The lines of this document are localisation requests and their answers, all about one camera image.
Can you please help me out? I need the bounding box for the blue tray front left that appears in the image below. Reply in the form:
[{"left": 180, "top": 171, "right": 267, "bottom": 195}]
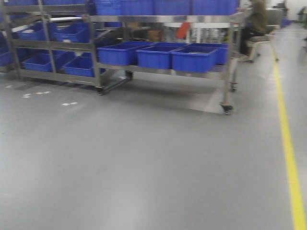
[{"left": 97, "top": 41, "right": 154, "bottom": 66}]

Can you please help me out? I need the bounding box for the seated person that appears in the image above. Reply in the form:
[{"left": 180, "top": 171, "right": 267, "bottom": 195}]
[{"left": 238, "top": 0, "right": 269, "bottom": 62}]

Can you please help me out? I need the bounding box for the blue tray front middle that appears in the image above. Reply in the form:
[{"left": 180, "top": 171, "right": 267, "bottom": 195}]
[{"left": 136, "top": 46, "right": 179, "bottom": 69}]

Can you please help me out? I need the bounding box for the steel shelf rack left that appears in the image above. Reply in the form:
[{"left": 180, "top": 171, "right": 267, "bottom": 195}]
[{"left": 0, "top": 0, "right": 104, "bottom": 93}]

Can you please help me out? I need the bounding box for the blue tray front right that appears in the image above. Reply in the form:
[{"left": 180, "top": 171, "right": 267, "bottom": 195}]
[{"left": 171, "top": 46, "right": 218, "bottom": 73}]

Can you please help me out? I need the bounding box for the blue tray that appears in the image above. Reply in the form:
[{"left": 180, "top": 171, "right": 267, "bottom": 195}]
[
  {"left": 97, "top": 41, "right": 154, "bottom": 66},
  {"left": 171, "top": 46, "right": 218, "bottom": 73},
  {"left": 136, "top": 46, "right": 179, "bottom": 69}
]

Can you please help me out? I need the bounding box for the chair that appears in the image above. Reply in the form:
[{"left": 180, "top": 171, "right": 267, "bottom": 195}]
[{"left": 246, "top": 24, "right": 281, "bottom": 63}]

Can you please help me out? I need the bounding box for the steel wheeled shelf cart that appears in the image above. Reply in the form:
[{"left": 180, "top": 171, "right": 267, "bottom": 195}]
[{"left": 89, "top": 10, "right": 251, "bottom": 115}]

